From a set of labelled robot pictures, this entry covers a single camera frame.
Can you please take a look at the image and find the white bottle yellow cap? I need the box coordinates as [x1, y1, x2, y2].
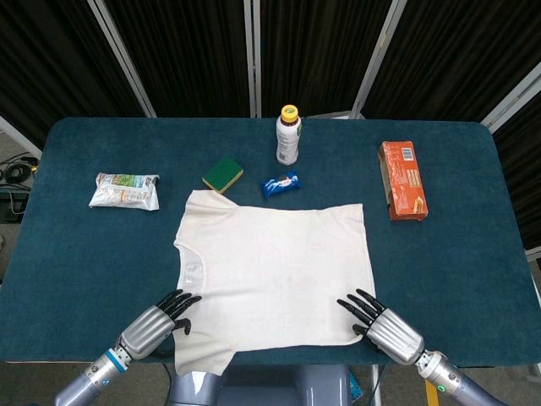
[276, 104, 303, 166]

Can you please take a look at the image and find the blue floor object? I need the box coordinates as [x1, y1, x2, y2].
[348, 371, 364, 401]

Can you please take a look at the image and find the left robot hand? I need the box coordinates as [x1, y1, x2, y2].
[119, 289, 203, 361]

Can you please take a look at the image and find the black pleated curtain panel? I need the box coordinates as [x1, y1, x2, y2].
[0, 0, 145, 150]
[260, 0, 394, 118]
[363, 0, 541, 123]
[103, 0, 254, 118]
[492, 101, 541, 251]

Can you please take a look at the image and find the blue cookie packet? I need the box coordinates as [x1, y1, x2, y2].
[260, 169, 302, 199]

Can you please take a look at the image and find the metal table leg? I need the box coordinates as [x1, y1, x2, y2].
[369, 364, 384, 406]

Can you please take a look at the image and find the green yellow sponge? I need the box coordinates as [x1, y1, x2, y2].
[201, 155, 245, 195]

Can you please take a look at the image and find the white T-shirt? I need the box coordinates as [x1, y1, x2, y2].
[171, 189, 378, 377]

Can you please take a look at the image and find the white partition frame post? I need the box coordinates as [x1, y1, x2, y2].
[87, 0, 158, 118]
[480, 62, 541, 135]
[0, 114, 43, 160]
[243, 0, 262, 118]
[304, 0, 409, 121]

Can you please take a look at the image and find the white snack bag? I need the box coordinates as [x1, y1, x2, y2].
[88, 172, 161, 211]

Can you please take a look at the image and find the grey-blue robot torso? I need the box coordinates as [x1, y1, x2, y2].
[168, 363, 352, 406]

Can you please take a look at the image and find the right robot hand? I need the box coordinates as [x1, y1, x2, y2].
[336, 288, 426, 365]

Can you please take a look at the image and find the dark equipment box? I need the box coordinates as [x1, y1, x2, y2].
[0, 188, 29, 223]

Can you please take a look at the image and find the black floor cable bundle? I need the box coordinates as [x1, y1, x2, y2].
[0, 152, 40, 186]

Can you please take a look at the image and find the orange cardboard box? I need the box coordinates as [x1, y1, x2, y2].
[377, 140, 429, 222]

